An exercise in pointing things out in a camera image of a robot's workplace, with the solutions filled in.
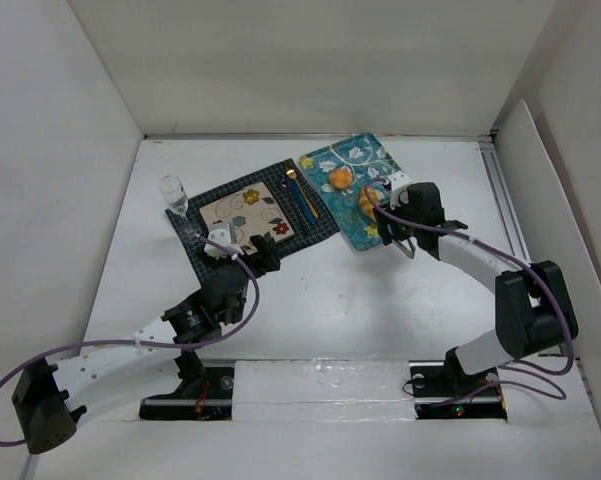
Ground metal tongs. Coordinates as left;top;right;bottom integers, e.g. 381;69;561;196
367;208;415;259

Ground striped orange bread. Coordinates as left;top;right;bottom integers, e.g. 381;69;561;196
358;187;383;222

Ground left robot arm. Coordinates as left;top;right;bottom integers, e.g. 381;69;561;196
12;231;280;455

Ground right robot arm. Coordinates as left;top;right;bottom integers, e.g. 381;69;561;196
362;177;579;396

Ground round orange bread roll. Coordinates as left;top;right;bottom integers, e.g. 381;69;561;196
329;168;353;190

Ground square floral ceramic plate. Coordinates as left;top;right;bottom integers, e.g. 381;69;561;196
199;182;295;254

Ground dark checked placemat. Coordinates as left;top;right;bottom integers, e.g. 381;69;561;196
165;160;339;282

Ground blue knife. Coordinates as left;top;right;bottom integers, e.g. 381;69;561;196
290;179;316;225

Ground teal floral tray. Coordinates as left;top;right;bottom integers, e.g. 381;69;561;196
299;133;406;253

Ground clear wine glass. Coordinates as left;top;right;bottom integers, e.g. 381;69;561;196
158;175;201;241

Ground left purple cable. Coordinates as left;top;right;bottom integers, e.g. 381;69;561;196
0;237;260;446

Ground purple cable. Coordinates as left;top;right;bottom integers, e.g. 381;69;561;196
362;177;581;409
0;237;260;446

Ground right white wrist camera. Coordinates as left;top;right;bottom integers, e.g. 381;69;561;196
387;171;413;210

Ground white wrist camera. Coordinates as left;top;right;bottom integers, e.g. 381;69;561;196
202;222;243;259
387;171;413;210

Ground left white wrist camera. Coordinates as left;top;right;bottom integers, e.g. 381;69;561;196
202;222;243;259

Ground aluminium frame rail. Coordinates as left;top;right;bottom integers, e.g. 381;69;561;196
478;136;531;262

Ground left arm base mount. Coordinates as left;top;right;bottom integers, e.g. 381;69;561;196
138;362;235;422

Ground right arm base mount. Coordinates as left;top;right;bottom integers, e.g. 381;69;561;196
403;354;507;420

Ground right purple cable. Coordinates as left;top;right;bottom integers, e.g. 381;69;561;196
362;177;581;409

